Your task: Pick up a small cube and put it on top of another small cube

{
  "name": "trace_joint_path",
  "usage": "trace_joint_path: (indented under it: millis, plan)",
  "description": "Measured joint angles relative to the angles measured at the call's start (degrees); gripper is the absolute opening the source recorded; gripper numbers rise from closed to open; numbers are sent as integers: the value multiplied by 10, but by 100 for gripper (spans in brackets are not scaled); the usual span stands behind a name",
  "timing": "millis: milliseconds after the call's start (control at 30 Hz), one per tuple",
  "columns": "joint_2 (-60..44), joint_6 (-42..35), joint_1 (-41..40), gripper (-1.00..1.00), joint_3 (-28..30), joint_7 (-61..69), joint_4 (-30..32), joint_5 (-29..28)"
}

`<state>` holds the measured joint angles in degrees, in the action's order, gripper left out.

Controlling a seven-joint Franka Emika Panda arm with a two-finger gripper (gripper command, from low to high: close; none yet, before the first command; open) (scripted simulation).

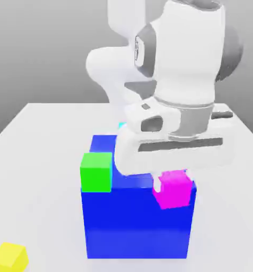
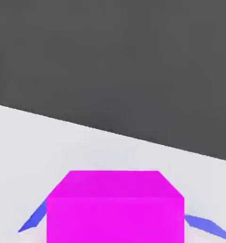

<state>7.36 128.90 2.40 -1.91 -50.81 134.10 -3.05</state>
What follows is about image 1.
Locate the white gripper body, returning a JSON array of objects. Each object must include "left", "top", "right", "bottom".
[{"left": 114, "top": 127, "right": 235, "bottom": 176}]

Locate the small magenta cube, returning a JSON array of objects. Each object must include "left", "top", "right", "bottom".
[{"left": 151, "top": 169, "right": 193, "bottom": 210}]

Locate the small green cube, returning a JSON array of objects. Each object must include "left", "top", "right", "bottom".
[{"left": 80, "top": 152, "right": 113, "bottom": 193}]

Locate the small yellow cube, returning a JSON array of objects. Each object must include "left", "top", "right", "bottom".
[{"left": 0, "top": 242, "right": 29, "bottom": 272}]

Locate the large blue box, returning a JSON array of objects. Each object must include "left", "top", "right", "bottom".
[{"left": 80, "top": 134, "right": 197, "bottom": 260}]

